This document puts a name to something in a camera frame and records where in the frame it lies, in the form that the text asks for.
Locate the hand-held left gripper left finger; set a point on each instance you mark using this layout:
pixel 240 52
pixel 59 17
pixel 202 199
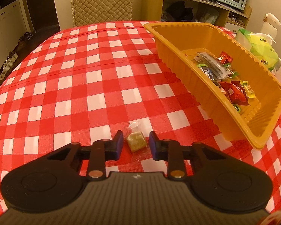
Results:
pixel 119 145

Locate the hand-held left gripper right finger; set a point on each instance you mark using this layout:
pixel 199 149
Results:
pixel 153 145

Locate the brown cube snack clear wrapper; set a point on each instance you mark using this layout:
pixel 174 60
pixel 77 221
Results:
pixel 135 141

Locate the dark snack packet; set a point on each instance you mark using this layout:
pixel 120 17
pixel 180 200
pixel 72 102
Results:
pixel 207 73

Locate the orange plastic tray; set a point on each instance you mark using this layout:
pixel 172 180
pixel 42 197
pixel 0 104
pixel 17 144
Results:
pixel 178 58

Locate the green brown candy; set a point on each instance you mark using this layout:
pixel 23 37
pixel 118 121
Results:
pixel 237 108

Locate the red snack packet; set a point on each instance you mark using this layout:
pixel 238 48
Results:
pixel 236 93

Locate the grey snack packet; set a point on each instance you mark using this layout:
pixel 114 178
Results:
pixel 213 63

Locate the yellow green candy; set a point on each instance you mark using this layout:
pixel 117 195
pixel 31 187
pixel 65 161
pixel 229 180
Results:
pixel 248 89

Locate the red checkered tablecloth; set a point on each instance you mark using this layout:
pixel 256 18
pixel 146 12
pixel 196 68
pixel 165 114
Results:
pixel 72 86

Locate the black bag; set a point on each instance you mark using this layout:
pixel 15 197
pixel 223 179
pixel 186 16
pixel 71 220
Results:
pixel 179 11

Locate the row of shoes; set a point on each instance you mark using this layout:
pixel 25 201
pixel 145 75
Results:
pixel 11 58

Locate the white plastic bag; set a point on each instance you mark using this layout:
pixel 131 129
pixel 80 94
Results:
pixel 209 17

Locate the wooden shelf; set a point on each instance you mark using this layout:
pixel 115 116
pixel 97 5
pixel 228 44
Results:
pixel 152 4

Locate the green tissue pack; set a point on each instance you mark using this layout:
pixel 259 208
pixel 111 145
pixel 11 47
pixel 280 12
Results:
pixel 264 54

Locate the quilted beige chair back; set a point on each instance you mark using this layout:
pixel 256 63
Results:
pixel 100 2

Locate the dark wooden door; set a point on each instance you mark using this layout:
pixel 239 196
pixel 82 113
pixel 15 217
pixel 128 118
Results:
pixel 42 4

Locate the white cabinet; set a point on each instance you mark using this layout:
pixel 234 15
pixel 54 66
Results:
pixel 4 28

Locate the white thermos bottle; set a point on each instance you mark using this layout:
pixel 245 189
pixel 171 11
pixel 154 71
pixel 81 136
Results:
pixel 270 27

